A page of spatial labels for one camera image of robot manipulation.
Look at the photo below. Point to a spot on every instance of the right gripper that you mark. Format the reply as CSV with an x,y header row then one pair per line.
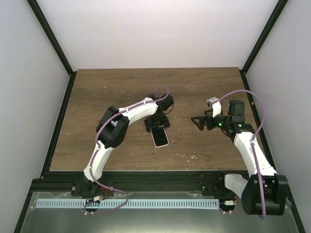
x,y
208,117

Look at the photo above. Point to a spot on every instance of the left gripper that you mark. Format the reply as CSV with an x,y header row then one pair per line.
x,y
164,124

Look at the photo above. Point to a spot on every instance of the beige phone case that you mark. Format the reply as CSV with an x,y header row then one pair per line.
x,y
166,145

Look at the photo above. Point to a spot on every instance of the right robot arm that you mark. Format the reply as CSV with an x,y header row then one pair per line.
x,y
264,193

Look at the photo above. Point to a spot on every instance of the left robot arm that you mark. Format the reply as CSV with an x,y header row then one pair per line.
x,y
111,132

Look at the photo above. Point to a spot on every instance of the light blue slotted strip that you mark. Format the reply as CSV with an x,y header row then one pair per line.
x,y
131,204

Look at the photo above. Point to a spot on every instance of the metal front plate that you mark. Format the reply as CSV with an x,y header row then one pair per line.
x,y
123,220

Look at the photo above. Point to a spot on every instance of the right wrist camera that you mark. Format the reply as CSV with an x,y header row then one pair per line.
x,y
214,104

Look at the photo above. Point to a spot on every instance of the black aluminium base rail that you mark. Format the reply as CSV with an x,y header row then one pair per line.
x,y
209,182

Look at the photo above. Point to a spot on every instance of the left black frame post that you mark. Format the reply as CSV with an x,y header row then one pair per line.
x,y
36,9

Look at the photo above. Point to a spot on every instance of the black frame post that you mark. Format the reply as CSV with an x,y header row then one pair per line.
x,y
36,9
279,7

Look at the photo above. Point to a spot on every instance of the right black frame post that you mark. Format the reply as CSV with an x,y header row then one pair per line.
x,y
279,7

